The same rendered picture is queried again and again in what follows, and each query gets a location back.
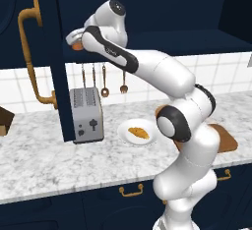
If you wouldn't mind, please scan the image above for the brass cabinet door handle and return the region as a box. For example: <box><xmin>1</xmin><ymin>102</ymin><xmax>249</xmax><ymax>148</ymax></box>
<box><xmin>17</xmin><ymin>0</ymin><xmax>59</xmax><ymax>111</ymax></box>

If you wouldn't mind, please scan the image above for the orange jam jar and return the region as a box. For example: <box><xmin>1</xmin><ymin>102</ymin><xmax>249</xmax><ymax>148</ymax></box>
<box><xmin>71</xmin><ymin>40</ymin><xmax>86</xmax><ymax>52</ymax></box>

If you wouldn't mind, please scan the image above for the navy cabinet door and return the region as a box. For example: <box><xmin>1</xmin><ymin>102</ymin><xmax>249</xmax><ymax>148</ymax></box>
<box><xmin>32</xmin><ymin>0</ymin><xmax>77</xmax><ymax>143</ymax></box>

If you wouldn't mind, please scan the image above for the hanging brass fork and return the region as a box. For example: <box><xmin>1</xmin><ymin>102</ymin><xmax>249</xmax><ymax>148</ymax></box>
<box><xmin>119</xmin><ymin>70</ymin><xmax>129</xmax><ymax>95</ymax></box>

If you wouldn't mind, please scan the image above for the brown box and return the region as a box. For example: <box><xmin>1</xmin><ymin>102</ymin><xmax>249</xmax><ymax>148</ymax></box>
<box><xmin>0</xmin><ymin>106</ymin><xmax>16</xmax><ymax>138</ymax></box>

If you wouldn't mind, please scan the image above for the navy open wall cabinet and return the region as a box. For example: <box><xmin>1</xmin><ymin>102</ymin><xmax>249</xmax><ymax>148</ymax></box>
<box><xmin>53</xmin><ymin>0</ymin><xmax>252</xmax><ymax>65</ymax></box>

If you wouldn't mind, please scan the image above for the white plate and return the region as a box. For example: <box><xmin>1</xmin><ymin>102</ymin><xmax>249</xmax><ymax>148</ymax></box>
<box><xmin>116</xmin><ymin>118</ymin><xmax>160</xmax><ymax>147</ymax></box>

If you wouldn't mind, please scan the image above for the golden croissant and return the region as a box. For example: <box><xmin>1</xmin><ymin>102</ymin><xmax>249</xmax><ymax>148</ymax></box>
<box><xmin>127</xmin><ymin>126</ymin><xmax>151</xmax><ymax>141</ymax></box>

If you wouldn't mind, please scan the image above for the silver toaster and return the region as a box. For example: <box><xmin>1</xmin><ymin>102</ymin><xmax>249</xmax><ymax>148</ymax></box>
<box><xmin>69</xmin><ymin>86</ymin><xmax>105</xmax><ymax>144</ymax></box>

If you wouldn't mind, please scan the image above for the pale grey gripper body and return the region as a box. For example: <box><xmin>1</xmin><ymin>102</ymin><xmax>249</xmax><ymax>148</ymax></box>
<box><xmin>64</xmin><ymin>27</ymin><xmax>88</xmax><ymax>47</ymax></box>

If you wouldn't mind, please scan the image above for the brass drawer handle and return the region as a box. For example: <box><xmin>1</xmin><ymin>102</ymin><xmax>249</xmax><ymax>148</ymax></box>
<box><xmin>216</xmin><ymin>168</ymin><xmax>232</xmax><ymax>182</ymax></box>
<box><xmin>118</xmin><ymin>183</ymin><xmax>145</xmax><ymax>199</ymax></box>

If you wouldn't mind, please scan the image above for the brown wooden cutting board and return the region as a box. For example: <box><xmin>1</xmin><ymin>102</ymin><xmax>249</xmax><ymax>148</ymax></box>
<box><xmin>154</xmin><ymin>104</ymin><xmax>239</xmax><ymax>154</ymax></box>

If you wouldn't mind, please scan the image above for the hanging brass utensil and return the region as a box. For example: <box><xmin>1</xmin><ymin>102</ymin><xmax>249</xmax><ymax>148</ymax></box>
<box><xmin>81</xmin><ymin>63</ymin><xmax>87</xmax><ymax>89</ymax></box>
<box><xmin>92</xmin><ymin>63</ymin><xmax>97</xmax><ymax>89</ymax></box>

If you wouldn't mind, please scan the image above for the hanging brass spoon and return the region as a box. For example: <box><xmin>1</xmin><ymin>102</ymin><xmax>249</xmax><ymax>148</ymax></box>
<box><xmin>100</xmin><ymin>63</ymin><xmax>110</xmax><ymax>98</ymax></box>

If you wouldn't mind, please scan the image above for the navy closed wall cabinet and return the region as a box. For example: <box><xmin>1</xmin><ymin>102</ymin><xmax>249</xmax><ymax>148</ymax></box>
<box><xmin>0</xmin><ymin>0</ymin><xmax>53</xmax><ymax>70</ymax></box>

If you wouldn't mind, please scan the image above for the navy drawer front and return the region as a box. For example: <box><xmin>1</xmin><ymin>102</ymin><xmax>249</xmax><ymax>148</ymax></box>
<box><xmin>81</xmin><ymin>178</ymin><xmax>166</xmax><ymax>230</ymax></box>
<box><xmin>0</xmin><ymin>193</ymin><xmax>84</xmax><ymax>230</ymax></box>
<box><xmin>193</xmin><ymin>163</ymin><xmax>252</xmax><ymax>230</ymax></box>

